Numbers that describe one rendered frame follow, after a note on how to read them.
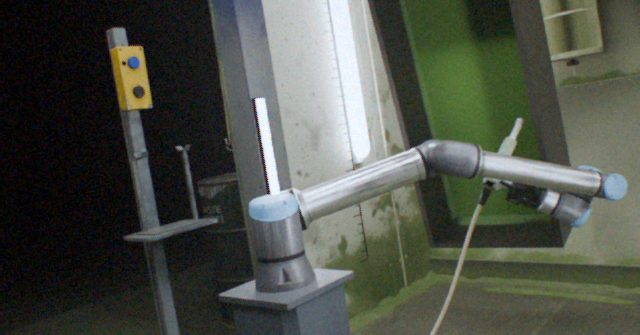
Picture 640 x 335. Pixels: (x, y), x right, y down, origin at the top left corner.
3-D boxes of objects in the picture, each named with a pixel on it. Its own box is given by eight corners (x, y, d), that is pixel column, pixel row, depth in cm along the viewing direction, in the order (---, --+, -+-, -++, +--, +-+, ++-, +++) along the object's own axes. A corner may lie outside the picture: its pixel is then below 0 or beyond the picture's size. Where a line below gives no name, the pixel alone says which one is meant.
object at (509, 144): (478, 223, 216) (499, 178, 202) (466, 218, 218) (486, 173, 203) (509, 158, 251) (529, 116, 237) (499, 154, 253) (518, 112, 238)
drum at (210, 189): (208, 317, 370) (184, 181, 365) (287, 292, 398) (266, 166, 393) (241, 339, 319) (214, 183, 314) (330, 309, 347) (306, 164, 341)
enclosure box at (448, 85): (455, 216, 297) (400, -17, 270) (579, 212, 262) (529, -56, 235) (429, 247, 270) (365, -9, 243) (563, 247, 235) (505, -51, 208)
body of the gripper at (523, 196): (503, 199, 216) (533, 213, 213) (512, 183, 210) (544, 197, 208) (507, 187, 222) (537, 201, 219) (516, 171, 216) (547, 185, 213)
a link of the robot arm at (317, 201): (244, 208, 187) (454, 130, 195) (244, 202, 204) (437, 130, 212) (260, 252, 188) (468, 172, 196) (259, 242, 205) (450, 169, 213)
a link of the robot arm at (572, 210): (589, 206, 214) (577, 230, 213) (557, 191, 216) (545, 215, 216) (596, 205, 204) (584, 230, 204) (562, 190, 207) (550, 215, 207)
